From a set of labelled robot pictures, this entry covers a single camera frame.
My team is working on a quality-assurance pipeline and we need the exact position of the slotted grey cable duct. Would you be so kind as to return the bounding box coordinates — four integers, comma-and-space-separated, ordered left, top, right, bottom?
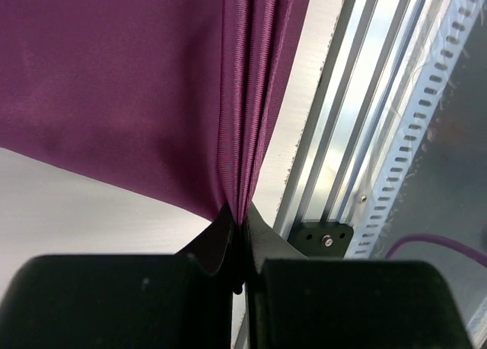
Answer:
345, 0, 485, 259

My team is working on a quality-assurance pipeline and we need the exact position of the aluminium front rail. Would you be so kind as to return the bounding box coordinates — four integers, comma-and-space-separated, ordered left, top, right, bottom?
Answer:
231, 0, 457, 349

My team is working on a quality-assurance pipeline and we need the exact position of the purple satin napkin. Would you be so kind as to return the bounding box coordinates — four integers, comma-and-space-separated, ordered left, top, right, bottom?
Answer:
1, 0, 309, 222

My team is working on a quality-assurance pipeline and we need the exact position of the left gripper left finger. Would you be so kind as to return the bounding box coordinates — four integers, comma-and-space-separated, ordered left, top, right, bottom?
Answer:
1, 206, 235, 348

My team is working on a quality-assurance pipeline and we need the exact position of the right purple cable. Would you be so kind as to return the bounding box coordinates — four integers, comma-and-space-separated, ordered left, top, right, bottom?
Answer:
384, 234, 487, 268

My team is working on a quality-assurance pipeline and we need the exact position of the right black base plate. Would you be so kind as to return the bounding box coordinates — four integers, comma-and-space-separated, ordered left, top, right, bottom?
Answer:
288, 221, 354, 259

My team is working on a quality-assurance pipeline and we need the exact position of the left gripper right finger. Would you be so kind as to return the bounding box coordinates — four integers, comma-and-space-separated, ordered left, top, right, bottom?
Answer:
243, 207, 472, 348

